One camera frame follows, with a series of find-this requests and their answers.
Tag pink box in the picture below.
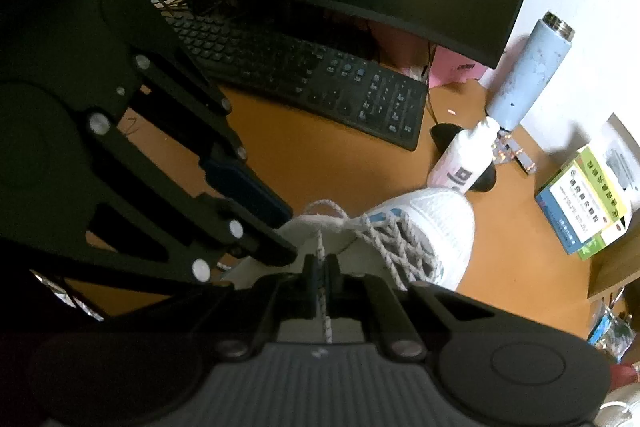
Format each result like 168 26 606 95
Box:
370 22 493 88

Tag clear plastic bag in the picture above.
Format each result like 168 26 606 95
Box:
587 297 638 360

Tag white blue medicine box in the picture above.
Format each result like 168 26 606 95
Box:
535 146 633 255

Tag black computer mouse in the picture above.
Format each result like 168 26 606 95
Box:
431 123 498 194

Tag blue packet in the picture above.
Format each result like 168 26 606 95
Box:
587 307 618 348

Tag open white green box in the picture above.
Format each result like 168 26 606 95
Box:
577 112 640 263

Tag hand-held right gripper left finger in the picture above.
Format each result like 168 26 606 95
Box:
142 255 317 360

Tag red round object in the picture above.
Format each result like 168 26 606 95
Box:
612 363 640 390

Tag black keyboard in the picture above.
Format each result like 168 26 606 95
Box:
160 9 430 152

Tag light blue thermos bottle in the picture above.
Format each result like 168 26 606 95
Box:
486 11 576 132

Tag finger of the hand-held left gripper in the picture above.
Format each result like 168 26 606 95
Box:
102 0 293 228
0 109 298 283

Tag wooden bookshelf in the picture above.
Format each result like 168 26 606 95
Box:
587 227 640 303

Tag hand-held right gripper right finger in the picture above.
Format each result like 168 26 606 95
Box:
324 255 503 360

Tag white lotion bottle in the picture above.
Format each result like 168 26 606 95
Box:
426 117 501 195

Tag white shoelace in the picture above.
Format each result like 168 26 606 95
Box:
295 199 446 345

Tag white blue sneaker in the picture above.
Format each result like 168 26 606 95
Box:
220 188 475 343
592 384 640 427

